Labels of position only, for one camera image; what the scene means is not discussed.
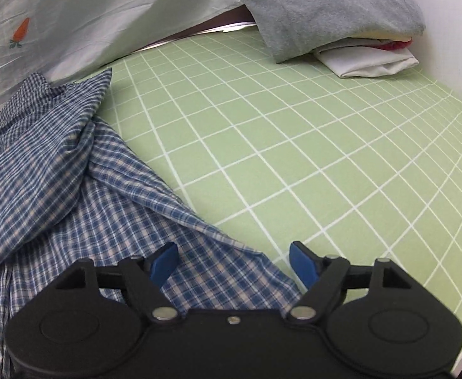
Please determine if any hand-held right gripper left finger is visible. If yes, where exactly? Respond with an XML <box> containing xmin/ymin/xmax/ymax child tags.
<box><xmin>51</xmin><ymin>242</ymin><xmax>179</xmax><ymax>322</ymax></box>

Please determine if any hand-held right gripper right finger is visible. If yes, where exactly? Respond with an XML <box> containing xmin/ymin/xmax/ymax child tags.
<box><xmin>287</xmin><ymin>240</ymin><xmax>415</xmax><ymax>322</ymax></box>

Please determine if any blue plaid shirt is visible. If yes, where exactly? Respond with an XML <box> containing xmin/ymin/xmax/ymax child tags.
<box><xmin>0</xmin><ymin>67</ymin><xmax>303</xmax><ymax>379</ymax></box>

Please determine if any white folded garment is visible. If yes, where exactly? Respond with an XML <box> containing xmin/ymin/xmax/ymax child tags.
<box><xmin>314</xmin><ymin>41</ymin><xmax>420</xmax><ymax>79</ymax></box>

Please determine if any red cloth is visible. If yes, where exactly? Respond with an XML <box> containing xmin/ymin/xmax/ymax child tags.
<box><xmin>381</xmin><ymin>37</ymin><xmax>413</xmax><ymax>51</ymax></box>

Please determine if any grey folded garment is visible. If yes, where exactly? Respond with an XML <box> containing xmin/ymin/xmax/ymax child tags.
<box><xmin>227</xmin><ymin>0</ymin><xmax>427</xmax><ymax>65</ymax></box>

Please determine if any white printed blanket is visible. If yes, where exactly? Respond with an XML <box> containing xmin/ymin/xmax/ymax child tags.
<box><xmin>0</xmin><ymin>0</ymin><xmax>255</xmax><ymax>123</ymax></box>

